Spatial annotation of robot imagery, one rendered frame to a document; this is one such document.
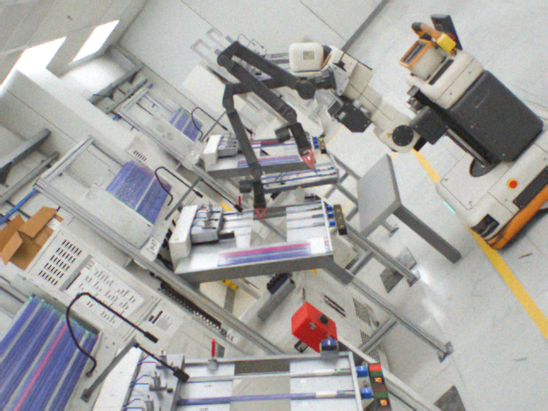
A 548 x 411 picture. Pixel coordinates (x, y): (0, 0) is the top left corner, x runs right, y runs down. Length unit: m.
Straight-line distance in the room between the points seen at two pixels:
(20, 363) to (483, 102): 2.14
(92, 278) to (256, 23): 8.12
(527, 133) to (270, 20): 7.92
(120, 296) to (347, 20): 8.31
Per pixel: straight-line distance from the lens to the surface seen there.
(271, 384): 3.13
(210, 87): 7.69
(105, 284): 2.95
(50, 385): 1.88
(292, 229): 3.14
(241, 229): 3.22
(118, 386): 1.99
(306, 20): 10.66
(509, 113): 3.04
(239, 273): 2.83
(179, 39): 10.80
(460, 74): 2.94
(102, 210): 2.93
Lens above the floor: 1.65
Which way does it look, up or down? 13 degrees down
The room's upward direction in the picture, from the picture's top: 52 degrees counter-clockwise
